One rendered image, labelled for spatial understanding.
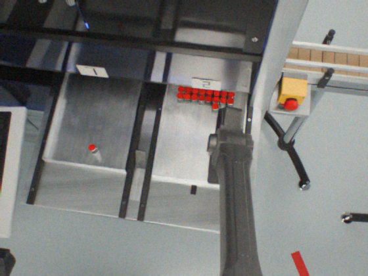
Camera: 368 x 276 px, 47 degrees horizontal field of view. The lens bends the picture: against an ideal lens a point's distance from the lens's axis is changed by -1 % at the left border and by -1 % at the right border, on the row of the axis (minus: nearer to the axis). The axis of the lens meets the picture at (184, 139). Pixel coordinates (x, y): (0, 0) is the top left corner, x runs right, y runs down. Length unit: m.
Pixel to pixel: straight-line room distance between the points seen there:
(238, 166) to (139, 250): 1.46
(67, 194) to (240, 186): 0.74
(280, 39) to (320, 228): 1.39
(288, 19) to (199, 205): 0.61
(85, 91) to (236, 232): 0.92
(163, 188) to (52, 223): 1.09
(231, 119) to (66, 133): 0.66
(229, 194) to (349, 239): 1.61
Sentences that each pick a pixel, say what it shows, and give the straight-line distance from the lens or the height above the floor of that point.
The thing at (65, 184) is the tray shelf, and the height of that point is 0.88.
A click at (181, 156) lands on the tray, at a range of 1.30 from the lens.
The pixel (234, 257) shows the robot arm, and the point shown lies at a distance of 0.60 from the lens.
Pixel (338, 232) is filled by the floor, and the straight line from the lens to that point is 2.25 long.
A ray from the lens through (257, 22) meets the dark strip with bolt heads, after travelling 0.95.
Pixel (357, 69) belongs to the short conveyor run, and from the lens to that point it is 1.40.
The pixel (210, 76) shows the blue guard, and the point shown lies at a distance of 1.19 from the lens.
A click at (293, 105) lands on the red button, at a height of 1.01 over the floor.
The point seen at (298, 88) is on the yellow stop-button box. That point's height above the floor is 1.03.
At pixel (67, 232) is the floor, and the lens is 2.24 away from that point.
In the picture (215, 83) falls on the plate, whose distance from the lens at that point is 1.22.
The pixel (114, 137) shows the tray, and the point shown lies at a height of 0.88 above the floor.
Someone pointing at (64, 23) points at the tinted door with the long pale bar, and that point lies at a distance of 1.11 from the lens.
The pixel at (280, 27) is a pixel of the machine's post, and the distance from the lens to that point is 0.96.
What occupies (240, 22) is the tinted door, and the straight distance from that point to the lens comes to 0.97.
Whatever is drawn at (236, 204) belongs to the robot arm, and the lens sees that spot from 0.67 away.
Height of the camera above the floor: 2.13
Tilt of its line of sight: 72 degrees down
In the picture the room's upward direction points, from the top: 7 degrees counter-clockwise
